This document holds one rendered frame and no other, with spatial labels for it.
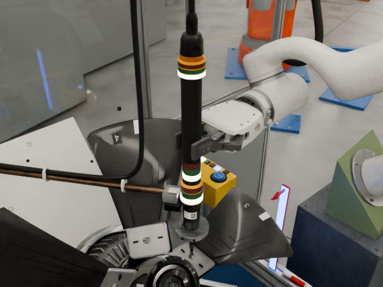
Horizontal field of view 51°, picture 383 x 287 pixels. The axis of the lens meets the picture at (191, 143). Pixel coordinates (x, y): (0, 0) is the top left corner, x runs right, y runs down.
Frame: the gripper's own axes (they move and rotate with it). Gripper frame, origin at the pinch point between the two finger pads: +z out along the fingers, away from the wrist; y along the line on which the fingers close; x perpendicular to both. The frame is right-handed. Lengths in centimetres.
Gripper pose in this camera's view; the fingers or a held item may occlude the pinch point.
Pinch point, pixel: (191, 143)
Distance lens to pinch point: 69.8
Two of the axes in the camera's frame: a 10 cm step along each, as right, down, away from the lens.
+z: -7.2, 3.8, -5.8
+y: -6.9, -3.9, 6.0
